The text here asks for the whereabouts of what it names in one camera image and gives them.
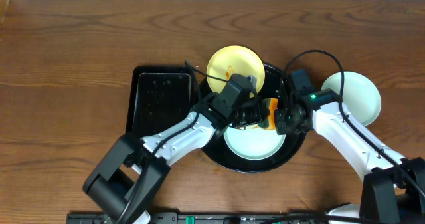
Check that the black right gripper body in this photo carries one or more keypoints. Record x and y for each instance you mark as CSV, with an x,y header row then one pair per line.
x,y
287,123

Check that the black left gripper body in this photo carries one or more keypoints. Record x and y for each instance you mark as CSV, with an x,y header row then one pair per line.
x,y
244,112

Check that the green and orange sponge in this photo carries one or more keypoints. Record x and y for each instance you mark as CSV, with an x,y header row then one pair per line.
x,y
269,114

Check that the light green plate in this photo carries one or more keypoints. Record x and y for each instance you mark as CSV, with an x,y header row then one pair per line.
x,y
253,143
361,97

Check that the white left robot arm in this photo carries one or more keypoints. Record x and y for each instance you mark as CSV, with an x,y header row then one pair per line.
x,y
128,177

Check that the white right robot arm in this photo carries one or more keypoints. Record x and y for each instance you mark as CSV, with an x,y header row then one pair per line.
x,y
393,186

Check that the round black serving tray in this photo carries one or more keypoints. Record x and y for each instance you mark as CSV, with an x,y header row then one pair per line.
x,y
219,151

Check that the black rectangular water tray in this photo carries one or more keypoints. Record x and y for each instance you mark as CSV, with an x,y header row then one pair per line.
x,y
160,97

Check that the yellow plate with sauce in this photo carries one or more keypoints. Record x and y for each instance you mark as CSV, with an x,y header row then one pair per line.
x,y
231,60

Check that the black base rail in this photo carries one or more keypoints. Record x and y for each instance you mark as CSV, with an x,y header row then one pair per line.
x,y
175,218

